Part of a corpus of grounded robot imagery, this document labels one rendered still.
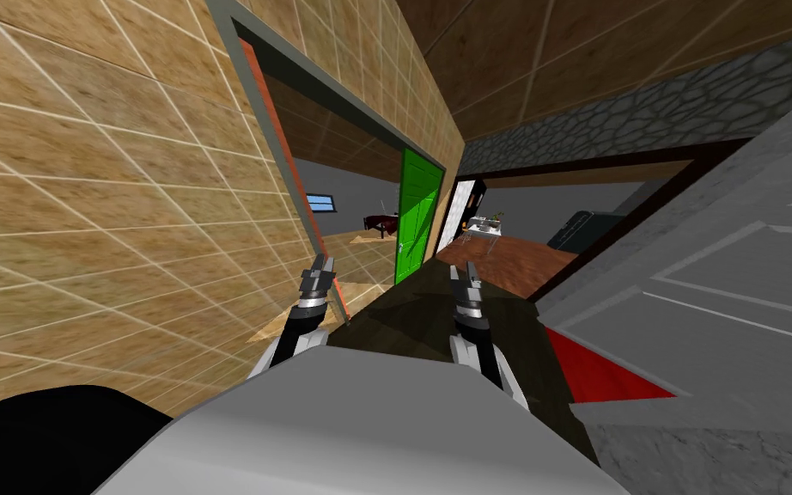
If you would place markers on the white door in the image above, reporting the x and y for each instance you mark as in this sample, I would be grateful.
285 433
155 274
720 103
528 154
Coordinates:
456 216

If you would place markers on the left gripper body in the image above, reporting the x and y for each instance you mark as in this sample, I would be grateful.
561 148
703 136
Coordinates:
316 284

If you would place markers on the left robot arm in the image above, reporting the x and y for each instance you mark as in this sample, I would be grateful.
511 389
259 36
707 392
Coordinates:
300 333

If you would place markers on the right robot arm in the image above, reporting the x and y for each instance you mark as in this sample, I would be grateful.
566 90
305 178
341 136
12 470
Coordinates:
482 350

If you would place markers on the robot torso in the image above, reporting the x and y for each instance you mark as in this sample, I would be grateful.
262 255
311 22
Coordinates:
368 426

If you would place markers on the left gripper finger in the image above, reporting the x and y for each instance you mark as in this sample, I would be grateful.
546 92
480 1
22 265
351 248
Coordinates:
316 264
328 267

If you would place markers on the green door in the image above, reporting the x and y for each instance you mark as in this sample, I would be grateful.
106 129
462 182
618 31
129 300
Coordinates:
415 213

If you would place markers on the grey panelled door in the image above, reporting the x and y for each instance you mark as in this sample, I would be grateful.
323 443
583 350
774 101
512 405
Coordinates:
733 295

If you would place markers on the dark red table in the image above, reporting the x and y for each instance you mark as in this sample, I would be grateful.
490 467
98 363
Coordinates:
382 223

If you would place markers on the white table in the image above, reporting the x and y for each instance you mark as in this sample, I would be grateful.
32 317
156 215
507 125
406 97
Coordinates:
484 227

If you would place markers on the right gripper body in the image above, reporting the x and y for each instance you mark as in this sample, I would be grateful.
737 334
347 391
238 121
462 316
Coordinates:
468 301

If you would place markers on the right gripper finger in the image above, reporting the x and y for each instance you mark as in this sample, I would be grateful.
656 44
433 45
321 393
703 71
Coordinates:
473 273
454 273

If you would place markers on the dark green sofa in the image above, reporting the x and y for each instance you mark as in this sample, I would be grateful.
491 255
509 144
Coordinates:
581 232

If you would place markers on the orange door leaf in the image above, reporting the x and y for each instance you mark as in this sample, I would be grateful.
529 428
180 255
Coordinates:
293 179

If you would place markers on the blue window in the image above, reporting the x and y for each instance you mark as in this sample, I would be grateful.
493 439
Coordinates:
321 203

